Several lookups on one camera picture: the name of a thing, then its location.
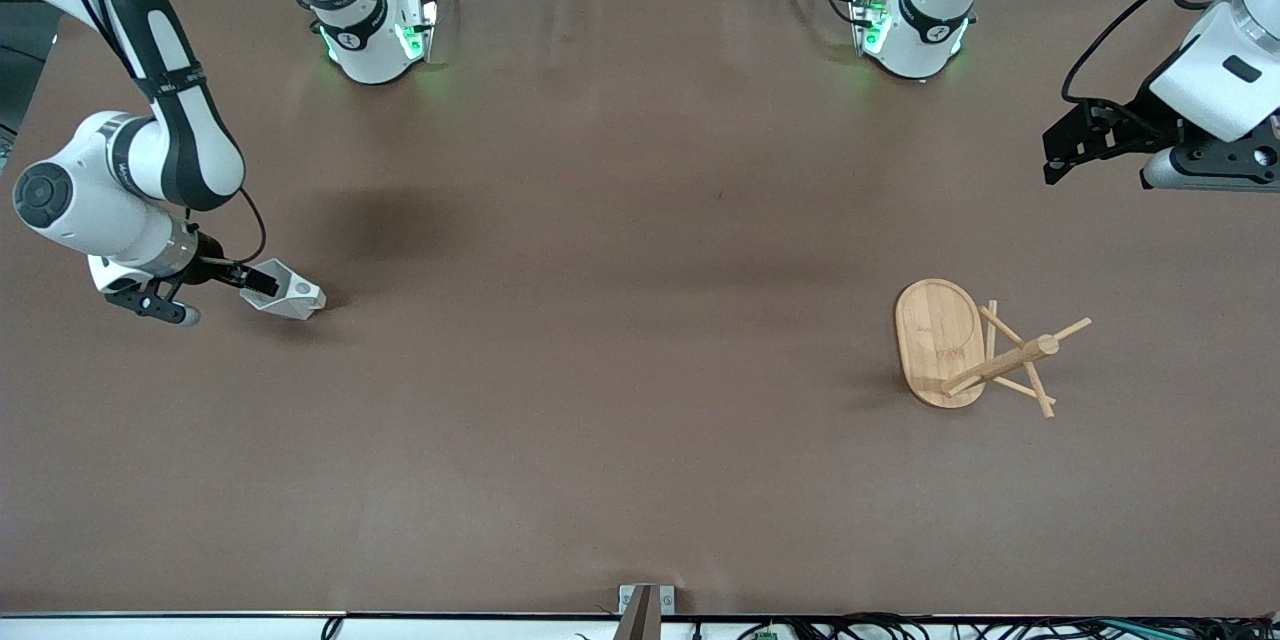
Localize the white angular cup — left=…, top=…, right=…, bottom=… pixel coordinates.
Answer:
left=240, top=259, right=328, bottom=322

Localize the wooden cup rack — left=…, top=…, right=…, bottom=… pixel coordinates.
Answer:
left=894, top=278, right=1093, bottom=419

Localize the brown table cover sheet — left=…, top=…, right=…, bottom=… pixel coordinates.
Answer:
left=0, top=0, right=1280, bottom=617

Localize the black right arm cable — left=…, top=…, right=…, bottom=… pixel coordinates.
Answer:
left=50, top=0, right=269, bottom=266

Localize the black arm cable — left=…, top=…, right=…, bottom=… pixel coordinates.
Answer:
left=50, top=0, right=269, bottom=266
left=1062, top=0, right=1263, bottom=106

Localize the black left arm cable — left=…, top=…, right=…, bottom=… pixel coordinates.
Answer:
left=1062, top=0, right=1263, bottom=106

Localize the black cable bundle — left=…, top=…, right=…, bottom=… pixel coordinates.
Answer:
left=740, top=612, right=1280, bottom=640

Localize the metal mount bracket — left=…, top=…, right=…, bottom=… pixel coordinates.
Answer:
left=615, top=584, right=677, bottom=640

